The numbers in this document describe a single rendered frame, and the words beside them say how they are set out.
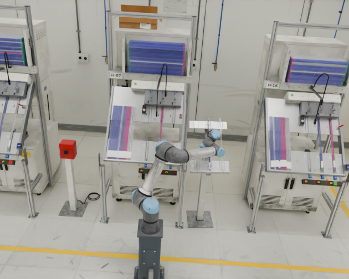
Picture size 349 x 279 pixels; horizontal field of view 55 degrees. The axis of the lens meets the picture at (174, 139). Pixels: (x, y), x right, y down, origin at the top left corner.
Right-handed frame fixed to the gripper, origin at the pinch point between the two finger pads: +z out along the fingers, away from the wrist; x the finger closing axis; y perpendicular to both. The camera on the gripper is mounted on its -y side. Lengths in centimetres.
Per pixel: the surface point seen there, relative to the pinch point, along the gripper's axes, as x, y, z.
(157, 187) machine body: 44, -44, 58
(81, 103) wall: 155, 71, 191
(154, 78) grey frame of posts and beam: 49, 58, 10
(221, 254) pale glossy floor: -14, -101, 14
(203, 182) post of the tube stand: 1.3, -36.7, 24.7
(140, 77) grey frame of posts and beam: 63, 59, 11
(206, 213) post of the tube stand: -8, -69, 60
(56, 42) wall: 181, 143, 145
